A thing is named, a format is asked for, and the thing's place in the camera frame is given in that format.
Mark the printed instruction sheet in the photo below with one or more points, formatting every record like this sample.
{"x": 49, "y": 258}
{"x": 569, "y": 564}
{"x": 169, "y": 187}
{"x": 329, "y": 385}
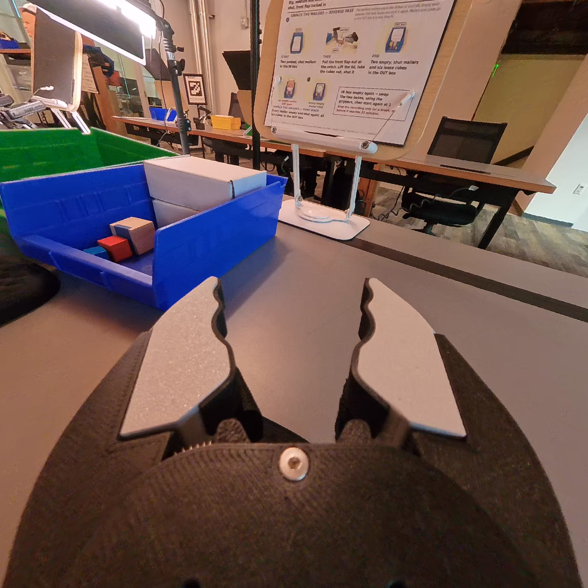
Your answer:
{"x": 349, "y": 92}

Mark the black angled panel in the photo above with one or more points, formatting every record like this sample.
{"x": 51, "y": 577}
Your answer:
{"x": 241, "y": 69}

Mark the studio light panel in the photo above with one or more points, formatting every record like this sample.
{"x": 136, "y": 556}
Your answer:
{"x": 92, "y": 23}

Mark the green plastic bin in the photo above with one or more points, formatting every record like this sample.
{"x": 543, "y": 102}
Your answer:
{"x": 55, "y": 151}

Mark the black stand pole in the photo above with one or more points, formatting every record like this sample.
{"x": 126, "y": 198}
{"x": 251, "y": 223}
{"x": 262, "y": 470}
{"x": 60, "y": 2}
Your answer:
{"x": 255, "y": 55}

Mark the white stand with panel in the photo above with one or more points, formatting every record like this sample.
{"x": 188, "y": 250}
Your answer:
{"x": 57, "y": 55}

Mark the blue plastic bin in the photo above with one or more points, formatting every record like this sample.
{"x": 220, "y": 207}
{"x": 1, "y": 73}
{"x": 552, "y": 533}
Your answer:
{"x": 206, "y": 248}

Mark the large wooden block blue tape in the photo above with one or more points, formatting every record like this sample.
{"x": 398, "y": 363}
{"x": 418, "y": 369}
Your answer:
{"x": 138, "y": 234}

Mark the grey light stand pole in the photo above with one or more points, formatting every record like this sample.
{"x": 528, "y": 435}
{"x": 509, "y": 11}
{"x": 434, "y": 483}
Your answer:
{"x": 177, "y": 92}

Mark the grey black handheld device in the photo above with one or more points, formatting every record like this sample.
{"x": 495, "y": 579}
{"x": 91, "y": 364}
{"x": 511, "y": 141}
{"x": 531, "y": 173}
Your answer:
{"x": 23, "y": 110}

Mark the small blue cube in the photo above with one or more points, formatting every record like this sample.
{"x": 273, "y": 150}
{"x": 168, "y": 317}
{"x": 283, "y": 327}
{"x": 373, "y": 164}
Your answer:
{"x": 94, "y": 253}

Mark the yellow storage bin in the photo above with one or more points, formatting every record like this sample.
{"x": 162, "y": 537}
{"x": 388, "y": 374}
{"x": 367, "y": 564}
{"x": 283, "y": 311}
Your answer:
{"x": 225, "y": 122}

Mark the medium red cube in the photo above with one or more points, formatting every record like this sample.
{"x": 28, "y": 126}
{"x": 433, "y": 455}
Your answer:
{"x": 115, "y": 248}

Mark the printed marker sign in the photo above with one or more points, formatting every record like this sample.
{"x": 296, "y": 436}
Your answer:
{"x": 195, "y": 89}

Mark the black office chair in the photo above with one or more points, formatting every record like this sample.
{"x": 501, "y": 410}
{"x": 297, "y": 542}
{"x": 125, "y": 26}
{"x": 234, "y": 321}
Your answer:
{"x": 459, "y": 138}

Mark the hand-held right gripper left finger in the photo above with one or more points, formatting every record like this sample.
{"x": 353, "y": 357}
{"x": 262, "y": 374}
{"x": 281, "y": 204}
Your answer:
{"x": 179, "y": 363}

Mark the long wooden edged table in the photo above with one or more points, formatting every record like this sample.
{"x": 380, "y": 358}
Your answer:
{"x": 482, "y": 177}

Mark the small blue storage bin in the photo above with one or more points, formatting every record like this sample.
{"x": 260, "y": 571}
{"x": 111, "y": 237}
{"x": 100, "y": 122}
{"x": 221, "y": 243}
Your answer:
{"x": 163, "y": 114}

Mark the black textured wrist rest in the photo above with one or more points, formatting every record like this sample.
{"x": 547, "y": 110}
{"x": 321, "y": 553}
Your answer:
{"x": 23, "y": 289}

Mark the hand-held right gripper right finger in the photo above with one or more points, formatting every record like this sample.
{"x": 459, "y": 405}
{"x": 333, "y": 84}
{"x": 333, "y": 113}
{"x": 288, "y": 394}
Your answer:
{"x": 409, "y": 367}

